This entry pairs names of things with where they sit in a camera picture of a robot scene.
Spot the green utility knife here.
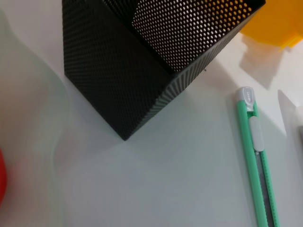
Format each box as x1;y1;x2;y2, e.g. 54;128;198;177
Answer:
236;86;281;227

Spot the red-orange fruit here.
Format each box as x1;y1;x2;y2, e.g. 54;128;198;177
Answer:
0;148;9;206

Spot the black mesh pen holder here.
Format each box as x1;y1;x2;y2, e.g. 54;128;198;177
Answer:
62;0;266;142

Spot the clear wavy glass fruit plate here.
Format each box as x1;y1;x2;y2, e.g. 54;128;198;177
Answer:
0;7;71;227

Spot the yellow plastic storage bin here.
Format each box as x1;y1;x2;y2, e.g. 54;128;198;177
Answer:
239;0;303;53

